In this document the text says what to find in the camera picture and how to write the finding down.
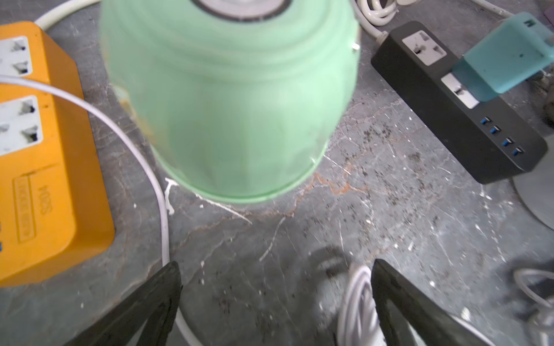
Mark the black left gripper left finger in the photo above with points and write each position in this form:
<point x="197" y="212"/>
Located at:
<point x="150" y="311"/>

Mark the green meat grinder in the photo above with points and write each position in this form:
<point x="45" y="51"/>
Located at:
<point x="237" y="99"/>

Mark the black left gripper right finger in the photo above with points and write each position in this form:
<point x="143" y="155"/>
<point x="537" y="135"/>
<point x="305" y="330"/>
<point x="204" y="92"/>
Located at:
<point x="404" y="310"/>

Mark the blue meat grinder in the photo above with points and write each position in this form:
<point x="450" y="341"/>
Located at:
<point x="536" y="188"/>

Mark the teal charger plug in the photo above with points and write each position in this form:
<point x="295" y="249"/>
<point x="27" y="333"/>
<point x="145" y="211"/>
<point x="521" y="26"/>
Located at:
<point x="511" y="53"/>

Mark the orange power strip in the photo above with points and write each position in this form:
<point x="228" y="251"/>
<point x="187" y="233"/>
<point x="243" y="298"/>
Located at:
<point x="54" y="207"/>

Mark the black power strip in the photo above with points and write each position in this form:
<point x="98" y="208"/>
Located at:
<point x="489" y="139"/>

